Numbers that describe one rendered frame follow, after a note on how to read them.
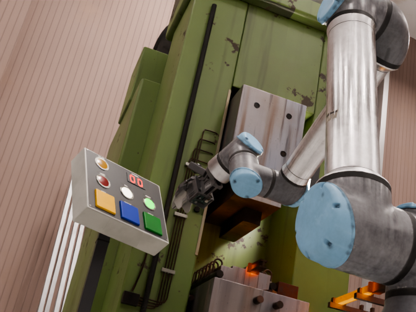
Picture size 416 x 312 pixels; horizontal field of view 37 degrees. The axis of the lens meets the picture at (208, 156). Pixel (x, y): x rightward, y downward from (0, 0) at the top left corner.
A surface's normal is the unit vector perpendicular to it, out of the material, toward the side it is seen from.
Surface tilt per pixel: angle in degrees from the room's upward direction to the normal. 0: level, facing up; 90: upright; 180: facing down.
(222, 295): 90
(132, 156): 90
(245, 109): 90
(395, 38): 138
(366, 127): 81
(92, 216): 150
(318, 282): 90
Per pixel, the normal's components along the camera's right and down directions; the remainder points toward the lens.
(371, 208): 0.37, -0.52
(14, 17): 0.48, -0.29
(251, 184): -0.04, 0.57
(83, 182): -0.71, -0.42
